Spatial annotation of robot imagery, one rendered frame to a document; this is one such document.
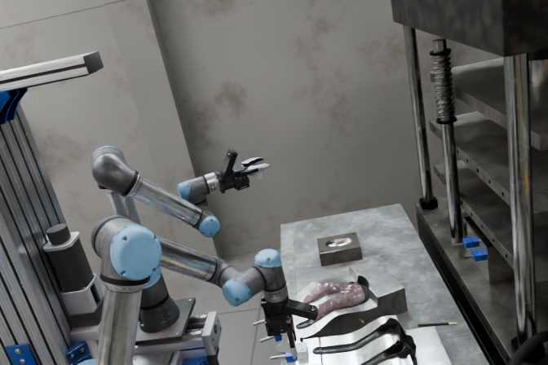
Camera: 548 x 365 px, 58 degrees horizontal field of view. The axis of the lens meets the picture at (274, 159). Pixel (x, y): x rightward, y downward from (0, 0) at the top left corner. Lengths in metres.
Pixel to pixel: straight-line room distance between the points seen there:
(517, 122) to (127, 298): 1.11
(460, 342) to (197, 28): 2.76
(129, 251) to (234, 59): 2.74
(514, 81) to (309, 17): 2.39
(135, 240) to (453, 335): 1.25
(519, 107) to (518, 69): 0.11
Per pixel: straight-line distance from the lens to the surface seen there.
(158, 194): 1.72
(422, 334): 1.89
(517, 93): 1.48
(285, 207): 4.08
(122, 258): 1.16
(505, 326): 2.05
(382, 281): 2.07
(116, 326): 1.25
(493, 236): 2.08
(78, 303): 1.63
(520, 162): 1.55
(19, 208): 1.52
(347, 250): 2.39
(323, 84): 3.74
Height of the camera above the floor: 2.09
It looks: 19 degrees down
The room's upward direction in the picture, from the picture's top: 12 degrees counter-clockwise
